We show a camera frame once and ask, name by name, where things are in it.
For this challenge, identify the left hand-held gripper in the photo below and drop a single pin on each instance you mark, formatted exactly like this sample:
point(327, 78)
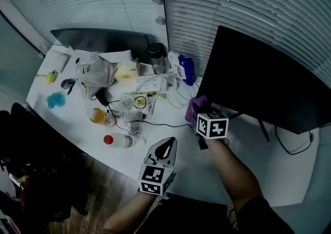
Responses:
point(155, 180)

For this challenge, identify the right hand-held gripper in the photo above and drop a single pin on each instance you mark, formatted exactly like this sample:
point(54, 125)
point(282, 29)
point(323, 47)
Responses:
point(212, 125)

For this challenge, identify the purple cloth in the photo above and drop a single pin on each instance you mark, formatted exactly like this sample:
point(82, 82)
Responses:
point(194, 106)

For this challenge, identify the black computer monitor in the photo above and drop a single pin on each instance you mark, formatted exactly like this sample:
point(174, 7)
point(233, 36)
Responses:
point(258, 72)

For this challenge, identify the person's left forearm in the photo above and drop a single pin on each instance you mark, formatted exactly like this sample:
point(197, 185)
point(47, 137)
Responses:
point(129, 212)

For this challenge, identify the person's right forearm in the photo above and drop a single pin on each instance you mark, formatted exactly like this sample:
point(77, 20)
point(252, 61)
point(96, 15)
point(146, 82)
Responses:
point(232, 171)

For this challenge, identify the small clear plastic bags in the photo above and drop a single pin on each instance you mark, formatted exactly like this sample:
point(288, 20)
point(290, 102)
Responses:
point(133, 122)

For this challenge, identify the red-capped clear bottle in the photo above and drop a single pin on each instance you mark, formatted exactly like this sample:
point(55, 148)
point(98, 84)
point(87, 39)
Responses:
point(120, 140)

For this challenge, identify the round yellow-label packet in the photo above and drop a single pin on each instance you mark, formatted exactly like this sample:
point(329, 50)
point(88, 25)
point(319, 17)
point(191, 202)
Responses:
point(141, 101)

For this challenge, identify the blue white packet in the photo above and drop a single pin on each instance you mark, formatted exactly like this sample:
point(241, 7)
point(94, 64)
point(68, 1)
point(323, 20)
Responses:
point(186, 70)

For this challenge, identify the person's dark clothing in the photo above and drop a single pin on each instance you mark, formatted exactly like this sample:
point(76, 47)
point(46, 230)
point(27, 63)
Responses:
point(194, 217)

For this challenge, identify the white power strip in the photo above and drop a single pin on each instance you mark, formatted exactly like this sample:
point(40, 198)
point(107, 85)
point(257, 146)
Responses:
point(144, 84)

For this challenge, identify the orange juice bottle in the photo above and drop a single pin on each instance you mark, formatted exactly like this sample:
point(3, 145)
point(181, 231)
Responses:
point(99, 117)

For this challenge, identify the small black box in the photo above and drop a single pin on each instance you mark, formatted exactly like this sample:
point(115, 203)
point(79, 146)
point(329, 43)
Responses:
point(103, 98)

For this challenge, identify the dark-lidded clear water bottle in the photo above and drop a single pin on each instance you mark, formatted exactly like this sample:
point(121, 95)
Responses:
point(157, 58)

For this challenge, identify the yellow tissue pack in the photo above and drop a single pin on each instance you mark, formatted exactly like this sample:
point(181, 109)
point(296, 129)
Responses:
point(126, 71)

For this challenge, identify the white plastic bag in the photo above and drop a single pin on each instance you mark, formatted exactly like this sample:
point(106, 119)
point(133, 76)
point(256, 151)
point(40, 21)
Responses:
point(95, 75)

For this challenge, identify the white paper sheet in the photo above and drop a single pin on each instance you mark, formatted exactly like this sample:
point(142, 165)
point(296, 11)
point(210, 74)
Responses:
point(113, 56)

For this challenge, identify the black pen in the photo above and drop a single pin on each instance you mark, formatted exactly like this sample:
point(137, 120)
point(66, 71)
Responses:
point(72, 87)

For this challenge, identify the black computer mouse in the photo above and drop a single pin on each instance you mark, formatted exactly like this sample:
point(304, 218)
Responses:
point(67, 83)

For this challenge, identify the blue fluffy ball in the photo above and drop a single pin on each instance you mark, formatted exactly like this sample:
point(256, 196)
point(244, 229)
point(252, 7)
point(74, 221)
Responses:
point(55, 100)

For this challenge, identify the black office chair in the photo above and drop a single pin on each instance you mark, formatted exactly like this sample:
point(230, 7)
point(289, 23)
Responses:
point(38, 150)

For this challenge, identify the small yellow toy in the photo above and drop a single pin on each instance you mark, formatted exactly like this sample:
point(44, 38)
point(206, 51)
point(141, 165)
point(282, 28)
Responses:
point(51, 77)

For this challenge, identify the white keyboard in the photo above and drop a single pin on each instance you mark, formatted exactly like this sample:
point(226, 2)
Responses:
point(55, 60)

